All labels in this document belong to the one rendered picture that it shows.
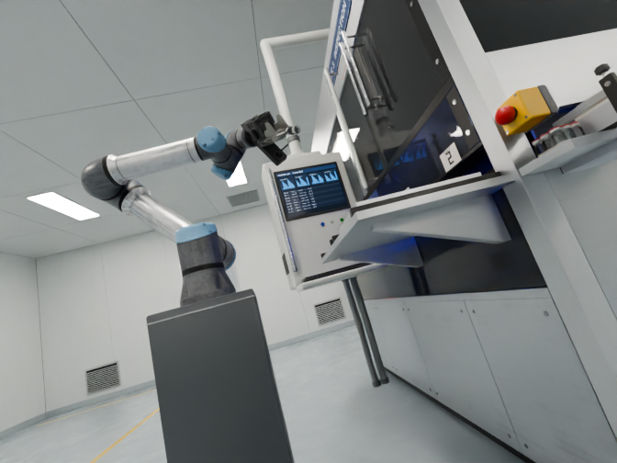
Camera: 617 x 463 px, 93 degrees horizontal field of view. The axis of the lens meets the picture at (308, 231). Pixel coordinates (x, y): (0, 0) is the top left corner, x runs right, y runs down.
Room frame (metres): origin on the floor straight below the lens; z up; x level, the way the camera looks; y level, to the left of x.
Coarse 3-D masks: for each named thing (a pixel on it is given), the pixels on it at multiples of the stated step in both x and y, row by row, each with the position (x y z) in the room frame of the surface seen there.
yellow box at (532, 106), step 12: (516, 96) 0.59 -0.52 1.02; (528, 96) 0.58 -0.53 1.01; (540, 96) 0.59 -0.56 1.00; (516, 108) 0.60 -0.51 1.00; (528, 108) 0.58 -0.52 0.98; (540, 108) 0.59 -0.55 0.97; (552, 108) 0.59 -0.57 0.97; (516, 120) 0.61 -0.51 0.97; (528, 120) 0.59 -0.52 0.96; (540, 120) 0.61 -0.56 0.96; (516, 132) 0.64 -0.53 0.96
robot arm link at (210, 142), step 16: (208, 128) 0.78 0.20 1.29; (176, 144) 0.79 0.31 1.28; (192, 144) 0.79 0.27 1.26; (208, 144) 0.78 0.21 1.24; (224, 144) 0.82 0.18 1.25; (96, 160) 0.78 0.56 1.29; (112, 160) 0.79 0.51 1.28; (128, 160) 0.79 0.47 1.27; (144, 160) 0.79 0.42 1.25; (160, 160) 0.80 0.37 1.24; (176, 160) 0.81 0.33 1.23; (192, 160) 0.82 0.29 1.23; (224, 160) 0.88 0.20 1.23; (96, 176) 0.79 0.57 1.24; (112, 176) 0.79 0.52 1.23; (128, 176) 0.82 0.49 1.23; (96, 192) 0.83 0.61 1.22; (112, 192) 0.86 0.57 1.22
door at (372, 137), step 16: (352, 64) 1.28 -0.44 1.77; (368, 80) 1.18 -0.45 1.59; (352, 96) 1.40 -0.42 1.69; (352, 112) 1.47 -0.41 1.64; (368, 112) 1.29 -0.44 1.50; (352, 128) 1.54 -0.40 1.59; (368, 128) 1.34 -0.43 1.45; (384, 128) 1.20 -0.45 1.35; (368, 144) 1.41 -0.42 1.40; (384, 144) 1.25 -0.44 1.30; (368, 160) 1.47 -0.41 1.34; (384, 160) 1.30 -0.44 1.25; (368, 176) 1.55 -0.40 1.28
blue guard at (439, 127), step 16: (448, 112) 0.80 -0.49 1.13; (432, 128) 0.89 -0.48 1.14; (448, 128) 0.82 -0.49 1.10; (416, 144) 1.01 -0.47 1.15; (432, 144) 0.92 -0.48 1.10; (448, 144) 0.85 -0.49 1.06; (464, 144) 0.79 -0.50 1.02; (400, 160) 1.15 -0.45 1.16; (416, 160) 1.04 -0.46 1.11; (432, 160) 0.95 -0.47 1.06; (400, 176) 1.19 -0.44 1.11; (416, 176) 1.08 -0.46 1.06; (432, 176) 0.99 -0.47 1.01; (384, 192) 1.40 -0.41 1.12
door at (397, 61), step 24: (384, 0) 0.88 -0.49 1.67; (360, 24) 1.08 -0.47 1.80; (384, 24) 0.93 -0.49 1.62; (408, 24) 0.82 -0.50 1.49; (360, 48) 1.15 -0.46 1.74; (384, 48) 0.98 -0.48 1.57; (408, 48) 0.86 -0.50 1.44; (384, 72) 1.04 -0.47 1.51; (408, 72) 0.91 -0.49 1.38; (432, 72) 0.80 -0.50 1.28; (384, 96) 1.11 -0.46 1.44; (408, 96) 0.96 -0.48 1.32; (432, 96) 0.84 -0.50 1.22; (408, 120) 1.01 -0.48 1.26
